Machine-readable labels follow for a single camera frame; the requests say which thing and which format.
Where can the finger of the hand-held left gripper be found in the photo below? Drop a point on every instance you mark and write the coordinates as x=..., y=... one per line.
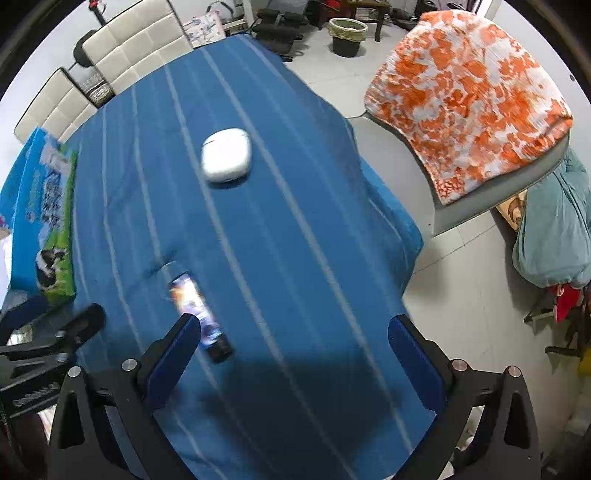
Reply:
x=85, y=321
x=23, y=314

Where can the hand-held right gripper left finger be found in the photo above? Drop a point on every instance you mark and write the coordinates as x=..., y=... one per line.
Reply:
x=173, y=364

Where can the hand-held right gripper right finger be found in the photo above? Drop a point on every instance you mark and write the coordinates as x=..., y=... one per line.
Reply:
x=415, y=364

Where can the dark printed lighter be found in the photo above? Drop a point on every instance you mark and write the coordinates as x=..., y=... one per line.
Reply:
x=196, y=304

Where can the blue printed cardboard box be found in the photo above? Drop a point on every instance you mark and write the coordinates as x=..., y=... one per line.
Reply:
x=41, y=207

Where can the white earbuds case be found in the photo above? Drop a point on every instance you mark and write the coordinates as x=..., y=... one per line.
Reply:
x=226, y=157

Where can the blue striped cloth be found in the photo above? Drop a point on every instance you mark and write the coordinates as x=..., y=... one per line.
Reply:
x=277, y=254

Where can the red cloth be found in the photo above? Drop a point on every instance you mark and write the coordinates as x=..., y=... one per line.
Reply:
x=565, y=300

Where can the grey chair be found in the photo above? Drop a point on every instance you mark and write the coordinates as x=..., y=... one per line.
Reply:
x=489, y=201

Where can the teal blanket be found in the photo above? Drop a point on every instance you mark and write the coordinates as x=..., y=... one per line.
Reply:
x=554, y=221

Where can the white padded chair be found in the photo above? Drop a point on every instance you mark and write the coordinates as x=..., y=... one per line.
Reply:
x=134, y=46
x=51, y=106

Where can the grey patterned cushion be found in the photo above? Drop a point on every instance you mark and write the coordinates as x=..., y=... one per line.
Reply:
x=97, y=90

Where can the orange floral cloth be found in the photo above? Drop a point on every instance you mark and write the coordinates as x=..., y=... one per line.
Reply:
x=466, y=92

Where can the floral printed bag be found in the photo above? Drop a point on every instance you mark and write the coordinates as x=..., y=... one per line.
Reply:
x=203, y=27

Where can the black trash bin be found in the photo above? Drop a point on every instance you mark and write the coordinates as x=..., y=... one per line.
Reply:
x=348, y=34

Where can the black exercise bench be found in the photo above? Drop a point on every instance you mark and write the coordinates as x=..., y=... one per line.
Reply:
x=281, y=27

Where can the brown wooden chair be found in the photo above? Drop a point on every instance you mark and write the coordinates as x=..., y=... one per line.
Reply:
x=369, y=14

